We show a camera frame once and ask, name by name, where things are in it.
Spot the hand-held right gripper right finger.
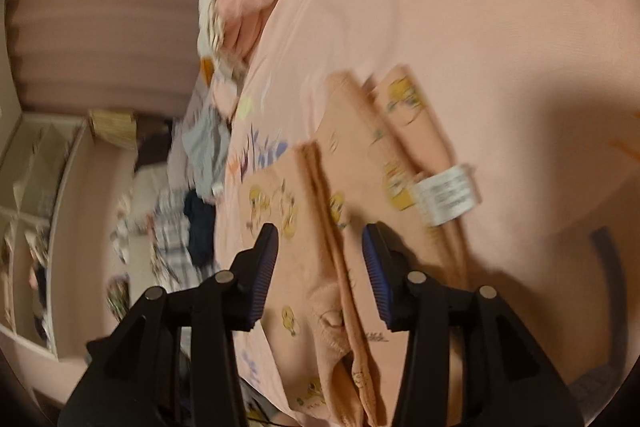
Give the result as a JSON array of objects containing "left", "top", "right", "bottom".
[{"left": 361, "top": 222, "right": 583, "bottom": 427}]

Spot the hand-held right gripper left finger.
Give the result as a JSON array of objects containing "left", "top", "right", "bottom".
[{"left": 57, "top": 223, "right": 279, "bottom": 427}]

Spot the pink bear print baby onesie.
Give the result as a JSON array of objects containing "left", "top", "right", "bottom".
[{"left": 240, "top": 64, "right": 481, "bottom": 425}]

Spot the navy dark cloth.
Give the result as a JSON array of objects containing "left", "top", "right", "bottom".
[{"left": 182, "top": 189, "right": 218, "bottom": 268}]

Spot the grey plaid duvet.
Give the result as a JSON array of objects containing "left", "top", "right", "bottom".
[{"left": 147, "top": 187, "right": 196, "bottom": 288}]

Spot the grey-blue garment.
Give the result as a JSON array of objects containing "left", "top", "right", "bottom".
[{"left": 182, "top": 109, "right": 233, "bottom": 202}]

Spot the floral print cloth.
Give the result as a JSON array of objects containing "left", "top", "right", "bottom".
[{"left": 105, "top": 274, "right": 132, "bottom": 325}]

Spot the beige headboard cushion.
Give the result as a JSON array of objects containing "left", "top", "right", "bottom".
[{"left": 132, "top": 167, "right": 173, "bottom": 208}]

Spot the dark brown cloth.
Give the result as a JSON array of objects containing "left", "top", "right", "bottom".
[{"left": 135, "top": 117, "right": 176, "bottom": 168}]

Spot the white folded garment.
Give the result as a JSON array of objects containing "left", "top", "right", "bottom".
[{"left": 197, "top": 0, "right": 236, "bottom": 58}]

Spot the beige curtain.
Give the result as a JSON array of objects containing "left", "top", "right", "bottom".
[{"left": 5, "top": 0, "right": 206, "bottom": 112}]

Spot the pink printed blanket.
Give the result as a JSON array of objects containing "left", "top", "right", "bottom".
[{"left": 215, "top": 0, "right": 640, "bottom": 427}]

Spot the white wall shelf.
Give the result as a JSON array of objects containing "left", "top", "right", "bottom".
[{"left": 0, "top": 112, "right": 96, "bottom": 363}]

